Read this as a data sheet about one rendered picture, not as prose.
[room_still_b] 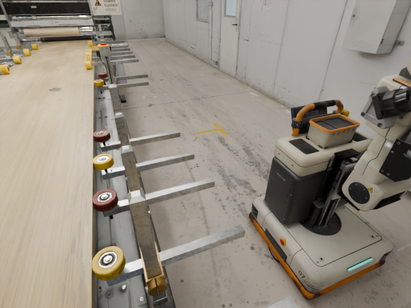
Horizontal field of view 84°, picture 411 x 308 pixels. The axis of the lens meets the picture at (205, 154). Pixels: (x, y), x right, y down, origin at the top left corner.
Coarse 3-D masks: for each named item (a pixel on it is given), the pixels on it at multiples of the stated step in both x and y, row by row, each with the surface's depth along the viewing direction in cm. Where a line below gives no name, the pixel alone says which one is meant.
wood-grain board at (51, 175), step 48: (48, 48) 332; (0, 96) 165; (48, 96) 165; (0, 144) 110; (48, 144) 110; (0, 192) 82; (48, 192) 82; (0, 240) 66; (48, 240) 66; (0, 288) 55; (48, 288) 55
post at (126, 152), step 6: (120, 150) 68; (126, 150) 68; (132, 150) 68; (126, 156) 68; (132, 156) 69; (126, 162) 69; (132, 162) 70; (126, 168) 70; (132, 168) 71; (126, 174) 71; (132, 174) 72; (132, 180) 74; (138, 180) 74; (132, 186) 75; (138, 186) 76
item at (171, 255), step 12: (240, 228) 77; (204, 240) 73; (216, 240) 73; (228, 240) 75; (168, 252) 69; (180, 252) 69; (192, 252) 71; (132, 264) 66; (168, 264) 69; (120, 276) 63; (132, 276) 66
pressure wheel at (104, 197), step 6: (102, 192) 81; (108, 192) 81; (114, 192) 81; (96, 198) 79; (102, 198) 79; (108, 198) 79; (114, 198) 79; (96, 204) 77; (102, 204) 76; (108, 204) 77; (114, 204) 79; (102, 210) 78; (108, 210) 78
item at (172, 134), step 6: (168, 132) 134; (174, 132) 134; (138, 138) 128; (144, 138) 128; (150, 138) 129; (156, 138) 130; (162, 138) 132; (168, 138) 133; (102, 144) 123; (108, 144) 122; (114, 144) 123; (132, 144) 126; (138, 144) 128; (102, 150) 122; (108, 150) 123
